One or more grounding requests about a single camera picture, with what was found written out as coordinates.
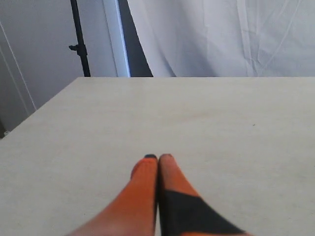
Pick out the white backdrop cloth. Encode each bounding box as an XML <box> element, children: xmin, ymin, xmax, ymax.
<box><xmin>104</xmin><ymin>0</ymin><xmax>315</xmax><ymax>77</ymax></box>

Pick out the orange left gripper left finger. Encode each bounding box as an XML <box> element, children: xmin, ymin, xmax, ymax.
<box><xmin>69</xmin><ymin>154</ymin><xmax>158</xmax><ymax>236</ymax></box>

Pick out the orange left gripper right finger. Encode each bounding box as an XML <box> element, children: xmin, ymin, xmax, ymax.
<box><xmin>158</xmin><ymin>154</ymin><xmax>249</xmax><ymax>236</ymax></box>

